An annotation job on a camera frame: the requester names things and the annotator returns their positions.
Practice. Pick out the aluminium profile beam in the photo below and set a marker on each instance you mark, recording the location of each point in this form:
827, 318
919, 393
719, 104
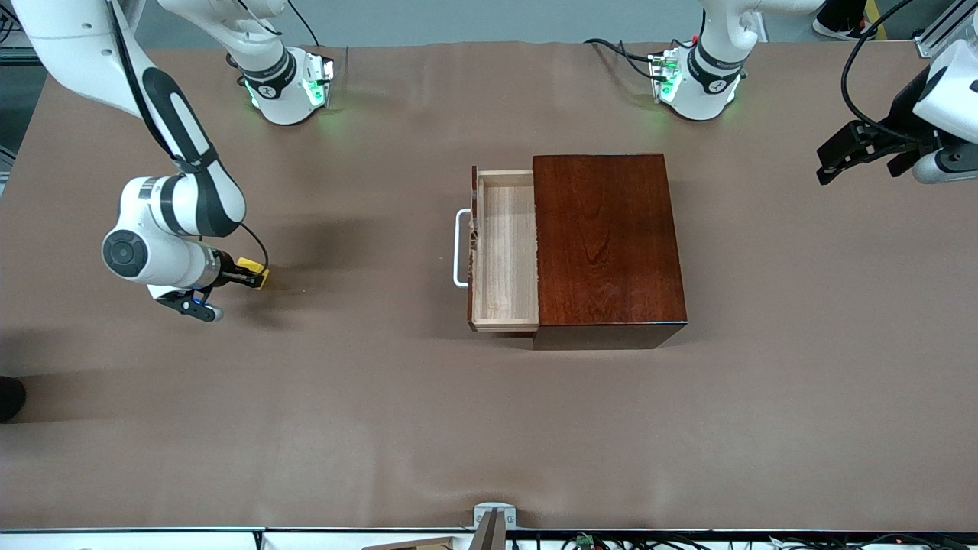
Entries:
943, 30

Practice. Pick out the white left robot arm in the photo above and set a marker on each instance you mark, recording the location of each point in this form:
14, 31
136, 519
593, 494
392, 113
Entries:
703, 99

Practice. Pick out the yellow wooden block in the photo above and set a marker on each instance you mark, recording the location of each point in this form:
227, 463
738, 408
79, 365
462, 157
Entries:
248, 265

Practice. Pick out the black shoe with orange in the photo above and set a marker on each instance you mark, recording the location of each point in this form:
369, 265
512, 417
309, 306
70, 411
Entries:
840, 27

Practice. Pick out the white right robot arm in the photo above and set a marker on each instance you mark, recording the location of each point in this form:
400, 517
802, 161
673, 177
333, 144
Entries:
69, 46

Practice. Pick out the brown table cloth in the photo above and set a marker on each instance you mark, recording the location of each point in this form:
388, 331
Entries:
382, 420

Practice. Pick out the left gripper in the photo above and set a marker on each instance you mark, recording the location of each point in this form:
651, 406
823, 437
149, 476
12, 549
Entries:
906, 104

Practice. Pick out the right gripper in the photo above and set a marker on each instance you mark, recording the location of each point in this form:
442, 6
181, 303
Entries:
227, 270

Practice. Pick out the dark brown wooden cabinet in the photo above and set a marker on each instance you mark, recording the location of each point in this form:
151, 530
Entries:
611, 244

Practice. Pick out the black round knob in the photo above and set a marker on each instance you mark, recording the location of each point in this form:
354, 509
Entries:
9, 399

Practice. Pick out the tan board piece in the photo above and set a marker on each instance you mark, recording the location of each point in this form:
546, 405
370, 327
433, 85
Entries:
420, 545

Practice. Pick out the grey metal camera bracket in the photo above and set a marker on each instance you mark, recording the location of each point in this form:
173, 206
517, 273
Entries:
494, 519

